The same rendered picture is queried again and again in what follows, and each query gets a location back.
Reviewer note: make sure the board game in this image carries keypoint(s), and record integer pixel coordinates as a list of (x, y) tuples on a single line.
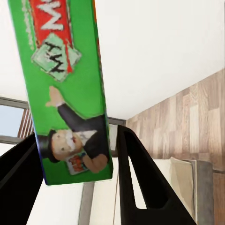
[(59, 53)]

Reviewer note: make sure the bed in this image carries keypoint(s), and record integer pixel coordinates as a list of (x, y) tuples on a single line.
[(192, 181)]

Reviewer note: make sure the door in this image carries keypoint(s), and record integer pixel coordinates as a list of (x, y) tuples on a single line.
[(16, 124)]

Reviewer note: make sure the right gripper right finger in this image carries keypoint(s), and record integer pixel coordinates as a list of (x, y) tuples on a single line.
[(163, 205)]

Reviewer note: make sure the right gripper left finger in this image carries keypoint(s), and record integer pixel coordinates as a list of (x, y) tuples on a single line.
[(21, 177)]

